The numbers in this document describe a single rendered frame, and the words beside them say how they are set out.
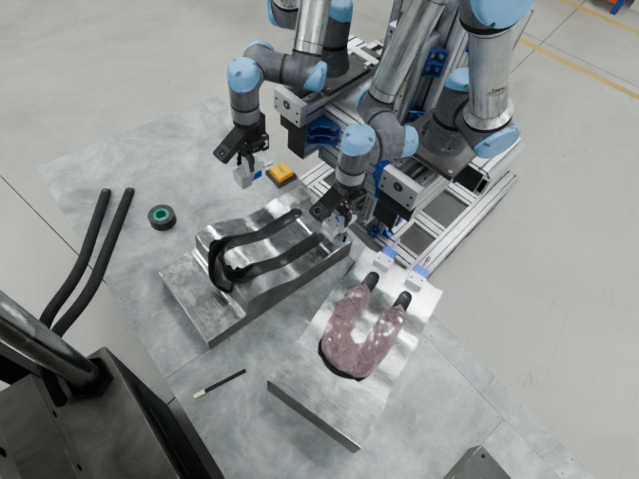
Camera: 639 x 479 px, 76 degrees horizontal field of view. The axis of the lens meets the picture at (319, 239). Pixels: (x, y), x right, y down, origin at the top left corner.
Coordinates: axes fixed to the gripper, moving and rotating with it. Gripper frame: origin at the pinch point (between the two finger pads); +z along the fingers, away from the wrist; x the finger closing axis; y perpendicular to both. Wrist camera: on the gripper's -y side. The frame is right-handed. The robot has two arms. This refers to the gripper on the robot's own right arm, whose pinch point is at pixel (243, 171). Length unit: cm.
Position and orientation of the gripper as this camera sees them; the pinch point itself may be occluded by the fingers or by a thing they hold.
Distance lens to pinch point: 127.5
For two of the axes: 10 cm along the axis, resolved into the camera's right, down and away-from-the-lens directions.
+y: 7.7, -4.9, 4.1
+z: -1.0, 5.5, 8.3
